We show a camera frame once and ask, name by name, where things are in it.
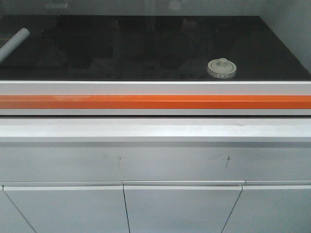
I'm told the glass jar with cream lid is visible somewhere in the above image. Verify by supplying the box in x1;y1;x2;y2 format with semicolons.
207;58;237;79

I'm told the white fume hood cabinet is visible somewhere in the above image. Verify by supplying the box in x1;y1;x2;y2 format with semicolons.
0;117;311;233

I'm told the white rolled paper tube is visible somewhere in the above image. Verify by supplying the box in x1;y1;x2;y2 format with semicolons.
0;28;30;63

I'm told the orange and white sash bar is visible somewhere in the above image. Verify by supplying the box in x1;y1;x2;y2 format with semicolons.
0;81;311;116

